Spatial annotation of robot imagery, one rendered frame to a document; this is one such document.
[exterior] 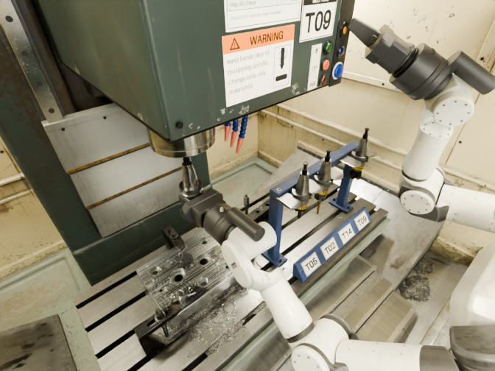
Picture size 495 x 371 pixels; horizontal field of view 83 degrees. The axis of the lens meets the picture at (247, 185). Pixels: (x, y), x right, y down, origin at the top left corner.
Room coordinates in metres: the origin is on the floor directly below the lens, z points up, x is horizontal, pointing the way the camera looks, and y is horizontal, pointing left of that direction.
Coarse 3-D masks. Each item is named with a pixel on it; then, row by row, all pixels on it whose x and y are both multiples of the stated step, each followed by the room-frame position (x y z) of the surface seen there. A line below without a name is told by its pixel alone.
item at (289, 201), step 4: (280, 196) 0.67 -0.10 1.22; (284, 196) 0.67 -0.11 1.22; (288, 196) 0.67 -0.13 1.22; (292, 196) 0.67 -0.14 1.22; (276, 200) 0.66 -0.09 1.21; (280, 200) 0.65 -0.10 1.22; (284, 200) 0.65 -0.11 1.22; (288, 200) 0.65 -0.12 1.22; (292, 200) 0.65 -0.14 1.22; (296, 200) 0.65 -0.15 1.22; (300, 200) 0.65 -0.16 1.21; (284, 204) 0.64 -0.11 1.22; (288, 204) 0.64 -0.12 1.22; (292, 204) 0.64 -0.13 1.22; (296, 204) 0.64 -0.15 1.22; (300, 204) 0.64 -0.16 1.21; (288, 208) 0.62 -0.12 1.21; (292, 208) 0.62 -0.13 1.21; (296, 208) 0.62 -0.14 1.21
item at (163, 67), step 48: (48, 0) 0.76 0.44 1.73; (96, 0) 0.49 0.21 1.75; (144, 0) 0.39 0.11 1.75; (192, 0) 0.43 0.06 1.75; (96, 48) 0.55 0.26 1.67; (144, 48) 0.39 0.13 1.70; (192, 48) 0.42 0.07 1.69; (144, 96) 0.42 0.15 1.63; (192, 96) 0.41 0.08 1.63; (288, 96) 0.55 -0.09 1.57
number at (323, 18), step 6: (330, 6) 0.61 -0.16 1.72; (318, 12) 0.59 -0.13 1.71; (324, 12) 0.60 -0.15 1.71; (330, 12) 0.61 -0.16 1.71; (318, 18) 0.59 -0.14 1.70; (324, 18) 0.60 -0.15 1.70; (330, 18) 0.61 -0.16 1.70; (318, 24) 0.59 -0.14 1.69; (324, 24) 0.60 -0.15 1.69; (330, 24) 0.62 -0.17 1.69; (318, 30) 0.59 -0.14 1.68; (324, 30) 0.61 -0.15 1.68; (330, 30) 0.62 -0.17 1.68
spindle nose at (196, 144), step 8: (152, 136) 0.55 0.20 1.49; (192, 136) 0.55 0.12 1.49; (200, 136) 0.56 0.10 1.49; (208, 136) 0.58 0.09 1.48; (152, 144) 0.56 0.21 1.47; (160, 144) 0.54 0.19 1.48; (168, 144) 0.54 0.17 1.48; (176, 144) 0.54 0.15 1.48; (184, 144) 0.54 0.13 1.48; (192, 144) 0.55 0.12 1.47; (200, 144) 0.56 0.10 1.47; (208, 144) 0.58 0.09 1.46; (160, 152) 0.55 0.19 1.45; (168, 152) 0.54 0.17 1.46; (176, 152) 0.54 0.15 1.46; (184, 152) 0.54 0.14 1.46; (192, 152) 0.55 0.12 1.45; (200, 152) 0.56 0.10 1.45
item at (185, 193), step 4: (200, 180) 0.63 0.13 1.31; (180, 184) 0.62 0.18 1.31; (200, 184) 0.61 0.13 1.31; (180, 188) 0.60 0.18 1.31; (184, 188) 0.60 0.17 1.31; (192, 188) 0.60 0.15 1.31; (196, 188) 0.60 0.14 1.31; (200, 188) 0.60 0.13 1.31; (180, 192) 0.60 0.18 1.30; (184, 192) 0.59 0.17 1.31; (188, 192) 0.59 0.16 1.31; (192, 192) 0.59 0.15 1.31; (196, 192) 0.60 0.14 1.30; (200, 192) 0.60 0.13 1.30; (184, 196) 0.59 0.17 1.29; (188, 196) 0.59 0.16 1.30; (192, 196) 0.59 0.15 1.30
